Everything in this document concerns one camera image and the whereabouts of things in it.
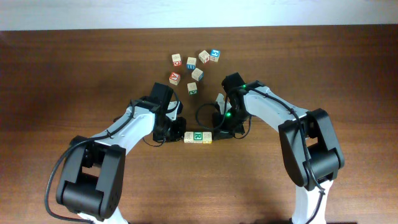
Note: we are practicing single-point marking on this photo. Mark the wooden block green R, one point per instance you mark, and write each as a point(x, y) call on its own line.
point(198, 137)

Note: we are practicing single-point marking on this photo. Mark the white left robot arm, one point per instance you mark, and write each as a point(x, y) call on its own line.
point(91, 181)

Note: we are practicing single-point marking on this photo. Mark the wooden block green V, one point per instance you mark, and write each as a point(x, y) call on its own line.
point(192, 88)

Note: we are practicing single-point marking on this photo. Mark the wooden block red circle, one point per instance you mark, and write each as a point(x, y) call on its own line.
point(204, 56)

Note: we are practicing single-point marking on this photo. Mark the wooden block blue 5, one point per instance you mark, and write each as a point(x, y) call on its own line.
point(215, 55)

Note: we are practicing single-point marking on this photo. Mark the wooden block blue side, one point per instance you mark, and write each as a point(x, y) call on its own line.
point(197, 74)

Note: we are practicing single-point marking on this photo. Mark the wooden block number 2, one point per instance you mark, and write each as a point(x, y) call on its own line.
point(207, 138)

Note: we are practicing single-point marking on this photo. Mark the wooden block letter I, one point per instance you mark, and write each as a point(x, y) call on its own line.
point(188, 137)

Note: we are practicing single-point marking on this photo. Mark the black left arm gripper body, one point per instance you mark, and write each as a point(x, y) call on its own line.
point(170, 129)

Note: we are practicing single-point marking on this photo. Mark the wooden block red Q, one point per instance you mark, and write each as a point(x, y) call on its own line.
point(176, 60)

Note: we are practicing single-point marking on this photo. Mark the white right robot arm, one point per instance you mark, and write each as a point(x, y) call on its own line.
point(311, 151)

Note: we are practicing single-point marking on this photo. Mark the wooden block blue H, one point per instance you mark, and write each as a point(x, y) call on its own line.
point(191, 63)

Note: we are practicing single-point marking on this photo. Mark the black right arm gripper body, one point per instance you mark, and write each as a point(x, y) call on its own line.
point(222, 133)

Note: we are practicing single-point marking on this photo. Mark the wooden block red A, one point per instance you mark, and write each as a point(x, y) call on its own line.
point(174, 78)

